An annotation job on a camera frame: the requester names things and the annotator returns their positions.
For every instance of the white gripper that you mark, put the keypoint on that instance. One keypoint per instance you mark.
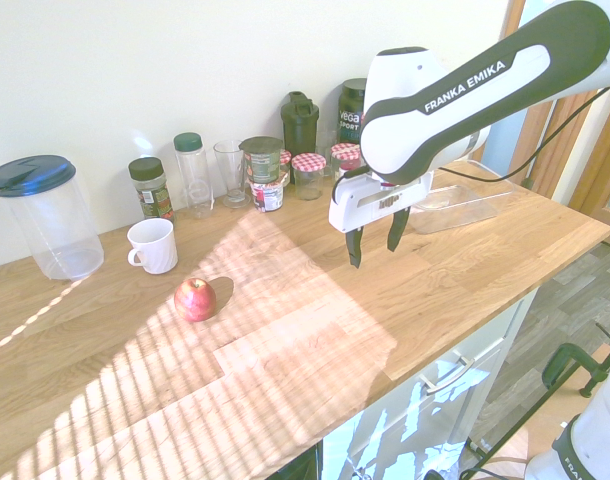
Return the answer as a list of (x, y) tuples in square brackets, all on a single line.
[(370, 200)]

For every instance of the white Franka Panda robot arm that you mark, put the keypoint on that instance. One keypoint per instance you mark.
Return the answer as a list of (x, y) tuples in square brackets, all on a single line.
[(460, 95)]

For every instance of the clear plastic container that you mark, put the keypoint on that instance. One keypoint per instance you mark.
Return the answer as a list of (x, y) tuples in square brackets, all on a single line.
[(460, 200)]

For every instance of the red apple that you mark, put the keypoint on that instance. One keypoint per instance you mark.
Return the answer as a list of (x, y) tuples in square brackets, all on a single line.
[(195, 299)]

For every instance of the glass jar with checkered lid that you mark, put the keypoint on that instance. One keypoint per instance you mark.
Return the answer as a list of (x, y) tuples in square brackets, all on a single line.
[(344, 159), (285, 166), (308, 176)]

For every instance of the white yoghurt pot red label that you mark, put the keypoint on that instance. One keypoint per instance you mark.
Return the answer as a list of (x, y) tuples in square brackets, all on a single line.
[(268, 196)]

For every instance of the black Vega Sport protein tub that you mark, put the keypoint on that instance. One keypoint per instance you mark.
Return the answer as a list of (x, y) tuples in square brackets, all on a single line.
[(351, 111)]

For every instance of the dark green shaker bottle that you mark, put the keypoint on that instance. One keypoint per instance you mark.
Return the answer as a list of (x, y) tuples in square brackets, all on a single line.
[(299, 125)]

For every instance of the green-labelled tub with dark lid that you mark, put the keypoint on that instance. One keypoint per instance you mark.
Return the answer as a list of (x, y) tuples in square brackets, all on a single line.
[(261, 160)]

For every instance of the tall clear drinking glass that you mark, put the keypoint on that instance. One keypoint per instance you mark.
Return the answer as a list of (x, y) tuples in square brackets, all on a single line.
[(232, 172)]

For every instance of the clear bottle with green cap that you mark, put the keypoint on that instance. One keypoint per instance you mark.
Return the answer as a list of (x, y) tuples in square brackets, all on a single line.
[(193, 175)]

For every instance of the white ceramic mug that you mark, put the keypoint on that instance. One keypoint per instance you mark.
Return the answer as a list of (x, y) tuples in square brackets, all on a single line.
[(153, 245)]

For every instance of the dark-lidded brown spice jar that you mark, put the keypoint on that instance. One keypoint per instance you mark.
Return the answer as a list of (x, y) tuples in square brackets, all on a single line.
[(151, 189)]

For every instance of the black metal clamp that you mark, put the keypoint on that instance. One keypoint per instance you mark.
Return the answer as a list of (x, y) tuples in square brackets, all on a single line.
[(582, 365)]

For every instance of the clear pitcher with blue lid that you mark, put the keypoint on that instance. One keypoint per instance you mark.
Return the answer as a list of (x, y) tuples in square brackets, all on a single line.
[(45, 220)]

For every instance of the wooden door frame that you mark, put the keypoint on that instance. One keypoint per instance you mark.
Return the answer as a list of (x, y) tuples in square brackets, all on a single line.
[(592, 150)]

